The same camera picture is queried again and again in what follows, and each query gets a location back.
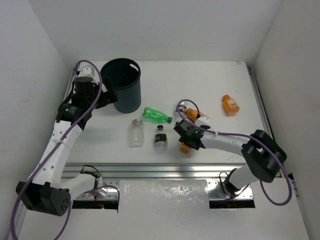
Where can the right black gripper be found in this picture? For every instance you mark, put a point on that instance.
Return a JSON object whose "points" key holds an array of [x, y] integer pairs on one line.
{"points": [[182, 139]]}

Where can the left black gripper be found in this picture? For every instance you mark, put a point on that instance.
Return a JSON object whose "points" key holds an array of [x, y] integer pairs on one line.
{"points": [[105, 97]]}

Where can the orange juice bottle patterned label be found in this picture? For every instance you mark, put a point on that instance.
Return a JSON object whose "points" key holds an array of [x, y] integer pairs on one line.
{"points": [[184, 148]]}

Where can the small black-label clear bottle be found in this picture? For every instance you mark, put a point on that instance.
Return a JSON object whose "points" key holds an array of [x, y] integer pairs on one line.
{"points": [[160, 140]]}

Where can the green plastic bottle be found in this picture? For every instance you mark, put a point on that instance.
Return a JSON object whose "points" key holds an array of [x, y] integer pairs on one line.
{"points": [[156, 116]]}

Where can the clear wide-mouth plastic jar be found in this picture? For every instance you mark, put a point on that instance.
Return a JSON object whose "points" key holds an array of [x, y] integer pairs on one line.
{"points": [[136, 135]]}

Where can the clear Pepsi-label bottle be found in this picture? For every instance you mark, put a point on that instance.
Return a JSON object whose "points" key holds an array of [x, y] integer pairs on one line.
{"points": [[182, 108]]}

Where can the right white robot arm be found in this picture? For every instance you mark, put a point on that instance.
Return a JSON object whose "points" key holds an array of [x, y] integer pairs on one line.
{"points": [[263, 156]]}

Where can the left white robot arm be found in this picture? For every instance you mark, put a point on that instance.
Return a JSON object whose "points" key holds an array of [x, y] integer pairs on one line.
{"points": [[45, 192]]}

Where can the black plastic bin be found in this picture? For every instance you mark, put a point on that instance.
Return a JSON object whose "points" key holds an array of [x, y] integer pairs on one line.
{"points": [[124, 75]]}

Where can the white front cover panel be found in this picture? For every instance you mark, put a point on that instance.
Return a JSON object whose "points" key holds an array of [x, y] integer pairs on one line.
{"points": [[170, 210]]}

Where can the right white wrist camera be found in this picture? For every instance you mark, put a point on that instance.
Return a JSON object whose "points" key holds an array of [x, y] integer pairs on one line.
{"points": [[202, 121]]}

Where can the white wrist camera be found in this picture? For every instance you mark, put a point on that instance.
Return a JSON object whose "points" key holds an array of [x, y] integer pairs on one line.
{"points": [[202, 121], [87, 71]]}

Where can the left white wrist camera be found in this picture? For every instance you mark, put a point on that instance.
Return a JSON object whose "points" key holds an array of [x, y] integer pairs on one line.
{"points": [[87, 71]]}

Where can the aluminium front rail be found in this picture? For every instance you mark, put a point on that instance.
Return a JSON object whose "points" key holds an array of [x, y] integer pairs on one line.
{"points": [[152, 170]]}

